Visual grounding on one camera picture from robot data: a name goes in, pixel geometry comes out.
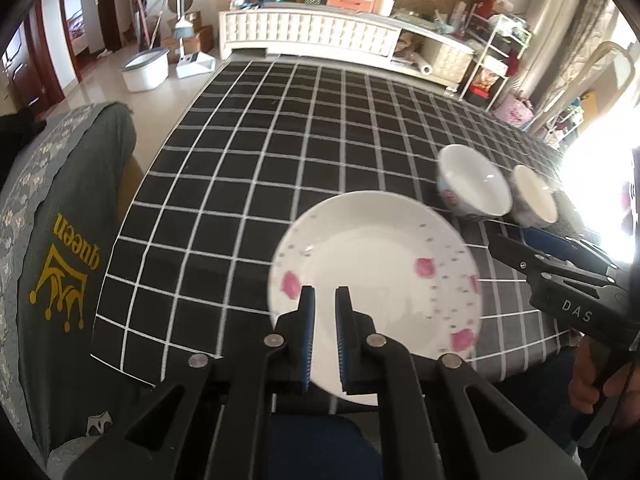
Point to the grey chair cover crown print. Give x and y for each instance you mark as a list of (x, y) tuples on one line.
[(65, 200)]

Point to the small white bowl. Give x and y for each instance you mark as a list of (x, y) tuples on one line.
[(536, 195)]

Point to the person's blue trousers leg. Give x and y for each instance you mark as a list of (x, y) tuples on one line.
[(320, 450)]

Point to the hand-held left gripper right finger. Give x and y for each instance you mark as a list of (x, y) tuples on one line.
[(343, 325)]

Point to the white tufted low cabinet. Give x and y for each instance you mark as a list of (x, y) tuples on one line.
[(310, 30)]

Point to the pink box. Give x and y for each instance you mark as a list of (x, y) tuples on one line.
[(350, 2)]

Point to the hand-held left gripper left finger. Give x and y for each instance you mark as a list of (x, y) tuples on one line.
[(307, 320)]

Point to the black garment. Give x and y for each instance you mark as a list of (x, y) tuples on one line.
[(20, 132)]

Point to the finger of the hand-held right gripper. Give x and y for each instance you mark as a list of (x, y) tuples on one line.
[(520, 257), (550, 245)]

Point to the pink bag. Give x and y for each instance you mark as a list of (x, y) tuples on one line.
[(514, 110)]

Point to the cardboard box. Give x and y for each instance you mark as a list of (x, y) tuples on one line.
[(200, 32)]

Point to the person's right hand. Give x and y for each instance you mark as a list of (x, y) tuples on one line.
[(582, 390)]

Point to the white metal shelf rack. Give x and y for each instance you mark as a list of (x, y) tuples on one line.
[(495, 55)]

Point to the white plastic basin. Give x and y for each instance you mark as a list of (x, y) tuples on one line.
[(145, 70)]

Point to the white bowl floral outside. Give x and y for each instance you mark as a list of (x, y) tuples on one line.
[(477, 185)]

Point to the white paper roll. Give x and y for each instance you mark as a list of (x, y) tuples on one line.
[(412, 67)]

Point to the white plate with pink flowers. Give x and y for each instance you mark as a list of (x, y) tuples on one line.
[(370, 260)]

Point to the black white checked tablecloth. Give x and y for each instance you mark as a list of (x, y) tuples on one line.
[(250, 160)]

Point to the white dustpan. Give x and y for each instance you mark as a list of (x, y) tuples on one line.
[(196, 65)]

